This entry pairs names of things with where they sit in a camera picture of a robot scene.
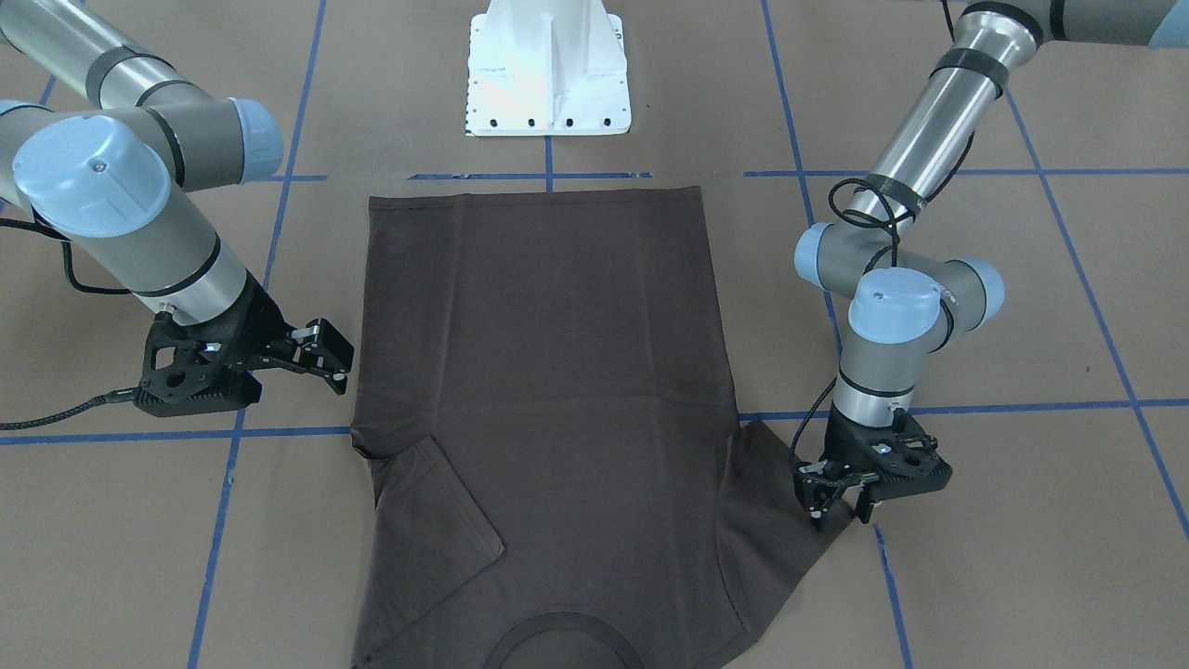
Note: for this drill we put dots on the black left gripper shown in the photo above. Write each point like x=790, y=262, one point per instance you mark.
x=844, y=440

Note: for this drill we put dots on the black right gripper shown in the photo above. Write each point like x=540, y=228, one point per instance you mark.
x=249, y=322

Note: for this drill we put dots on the dark brown t-shirt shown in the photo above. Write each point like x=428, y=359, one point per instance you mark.
x=560, y=478

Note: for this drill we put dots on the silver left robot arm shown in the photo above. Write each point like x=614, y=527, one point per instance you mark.
x=904, y=306

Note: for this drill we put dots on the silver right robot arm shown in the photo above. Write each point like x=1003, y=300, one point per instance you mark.
x=115, y=181

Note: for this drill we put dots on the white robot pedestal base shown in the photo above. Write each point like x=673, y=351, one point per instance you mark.
x=547, y=68

